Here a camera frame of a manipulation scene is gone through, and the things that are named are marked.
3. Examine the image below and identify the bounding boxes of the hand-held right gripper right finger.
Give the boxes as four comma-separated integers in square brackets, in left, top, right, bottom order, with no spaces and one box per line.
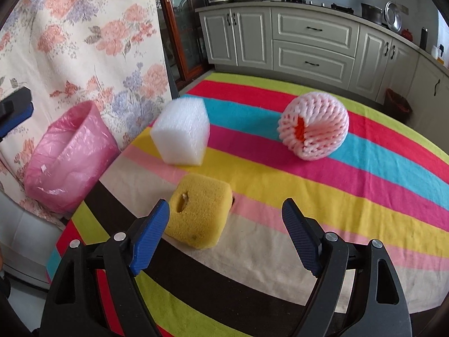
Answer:
[281,197,413,337]

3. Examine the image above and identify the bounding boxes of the pink bagged trash bin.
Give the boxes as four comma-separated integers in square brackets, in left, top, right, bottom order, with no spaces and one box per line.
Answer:
[24,100,122,214]

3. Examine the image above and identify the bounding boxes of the floral curtain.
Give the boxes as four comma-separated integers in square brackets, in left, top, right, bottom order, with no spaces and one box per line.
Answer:
[0,0,176,225]

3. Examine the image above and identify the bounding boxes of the white lower kitchen cabinets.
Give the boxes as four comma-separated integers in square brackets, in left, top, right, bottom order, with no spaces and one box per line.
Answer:
[194,2,449,113]

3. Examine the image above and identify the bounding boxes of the striped tablecloth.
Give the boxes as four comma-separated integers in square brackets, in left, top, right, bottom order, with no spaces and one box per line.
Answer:
[45,72,449,337]

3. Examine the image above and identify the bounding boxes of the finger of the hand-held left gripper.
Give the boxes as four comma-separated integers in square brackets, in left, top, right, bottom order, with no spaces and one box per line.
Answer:
[0,86,35,141]

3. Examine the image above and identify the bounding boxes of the round steel lid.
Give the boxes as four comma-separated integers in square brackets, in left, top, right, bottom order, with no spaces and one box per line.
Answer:
[384,1,402,33]

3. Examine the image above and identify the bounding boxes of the yellow sponge with hole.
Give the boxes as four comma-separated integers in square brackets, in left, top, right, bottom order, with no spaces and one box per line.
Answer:
[164,173,234,251]

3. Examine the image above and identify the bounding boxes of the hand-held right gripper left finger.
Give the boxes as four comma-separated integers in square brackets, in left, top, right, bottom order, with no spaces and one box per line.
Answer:
[39,198,171,337]

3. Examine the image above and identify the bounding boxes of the black gas stove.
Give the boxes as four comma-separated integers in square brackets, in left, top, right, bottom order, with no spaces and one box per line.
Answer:
[281,0,353,11]

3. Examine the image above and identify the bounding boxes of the steel cooking pot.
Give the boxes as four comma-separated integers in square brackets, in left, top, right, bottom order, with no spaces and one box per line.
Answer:
[361,3,384,25]

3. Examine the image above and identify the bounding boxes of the white foam block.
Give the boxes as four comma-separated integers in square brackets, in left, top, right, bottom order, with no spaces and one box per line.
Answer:
[150,97,211,166]

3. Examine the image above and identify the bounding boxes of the fruit in foam net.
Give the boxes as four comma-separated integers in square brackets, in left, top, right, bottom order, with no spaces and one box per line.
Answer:
[278,92,350,162]

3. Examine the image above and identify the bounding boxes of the small brown waste bin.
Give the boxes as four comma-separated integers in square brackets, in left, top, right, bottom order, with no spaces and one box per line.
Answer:
[384,88,413,122]

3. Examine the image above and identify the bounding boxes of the brown framed glass door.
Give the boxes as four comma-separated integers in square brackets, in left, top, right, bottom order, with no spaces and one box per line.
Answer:
[154,0,211,92]

